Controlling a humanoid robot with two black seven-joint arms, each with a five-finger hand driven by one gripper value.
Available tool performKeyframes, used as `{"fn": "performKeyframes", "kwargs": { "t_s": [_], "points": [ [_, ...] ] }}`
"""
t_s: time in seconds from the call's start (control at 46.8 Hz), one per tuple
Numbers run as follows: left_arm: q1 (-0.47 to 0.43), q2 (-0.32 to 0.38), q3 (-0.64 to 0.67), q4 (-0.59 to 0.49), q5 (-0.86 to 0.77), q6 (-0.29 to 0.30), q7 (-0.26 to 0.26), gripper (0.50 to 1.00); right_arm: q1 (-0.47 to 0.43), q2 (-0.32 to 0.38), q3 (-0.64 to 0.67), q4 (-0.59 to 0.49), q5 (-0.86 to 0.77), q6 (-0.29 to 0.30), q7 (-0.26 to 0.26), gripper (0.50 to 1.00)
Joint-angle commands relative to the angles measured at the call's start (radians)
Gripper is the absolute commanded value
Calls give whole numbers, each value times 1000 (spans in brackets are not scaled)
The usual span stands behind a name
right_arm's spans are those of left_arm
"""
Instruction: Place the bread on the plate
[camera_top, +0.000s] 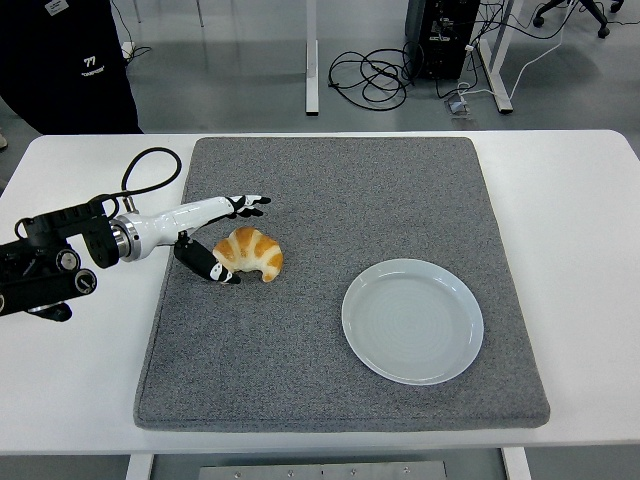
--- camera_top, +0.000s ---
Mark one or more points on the white power strip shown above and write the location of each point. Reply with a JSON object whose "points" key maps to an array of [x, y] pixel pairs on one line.
{"points": [[129, 49]]}

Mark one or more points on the grey metal plate with screws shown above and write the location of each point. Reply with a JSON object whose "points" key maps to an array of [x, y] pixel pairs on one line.
{"points": [[320, 471]]}

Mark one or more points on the grey floor socket box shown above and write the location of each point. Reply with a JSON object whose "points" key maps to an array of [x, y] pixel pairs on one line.
{"points": [[457, 107]]}

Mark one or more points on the black office chair base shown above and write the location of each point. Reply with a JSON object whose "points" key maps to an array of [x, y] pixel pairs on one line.
{"points": [[597, 15]]}

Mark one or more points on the grey fabric mat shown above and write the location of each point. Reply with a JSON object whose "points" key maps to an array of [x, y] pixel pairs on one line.
{"points": [[350, 200]]}

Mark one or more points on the golden croissant bread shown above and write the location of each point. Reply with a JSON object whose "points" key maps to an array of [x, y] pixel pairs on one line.
{"points": [[250, 247]]}

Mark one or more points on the white table leg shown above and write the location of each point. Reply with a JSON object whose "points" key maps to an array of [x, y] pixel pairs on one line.
{"points": [[139, 467], [516, 465]]}

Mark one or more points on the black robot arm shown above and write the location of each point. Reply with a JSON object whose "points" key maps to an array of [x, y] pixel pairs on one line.
{"points": [[50, 225]]}

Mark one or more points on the pale blue round plate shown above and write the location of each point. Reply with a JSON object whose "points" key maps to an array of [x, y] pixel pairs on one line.
{"points": [[412, 325]]}

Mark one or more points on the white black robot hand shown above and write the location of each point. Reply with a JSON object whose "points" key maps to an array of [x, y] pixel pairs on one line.
{"points": [[175, 220]]}

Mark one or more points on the black computer tower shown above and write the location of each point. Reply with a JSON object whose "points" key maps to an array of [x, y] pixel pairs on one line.
{"points": [[445, 40]]}

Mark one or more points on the person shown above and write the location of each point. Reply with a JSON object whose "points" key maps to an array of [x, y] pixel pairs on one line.
{"points": [[65, 100]]}

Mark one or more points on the white slim desk leg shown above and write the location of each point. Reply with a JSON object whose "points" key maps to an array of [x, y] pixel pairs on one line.
{"points": [[312, 60]]}

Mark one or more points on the white angled desk leg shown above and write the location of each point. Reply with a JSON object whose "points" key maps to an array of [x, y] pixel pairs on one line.
{"points": [[497, 75]]}

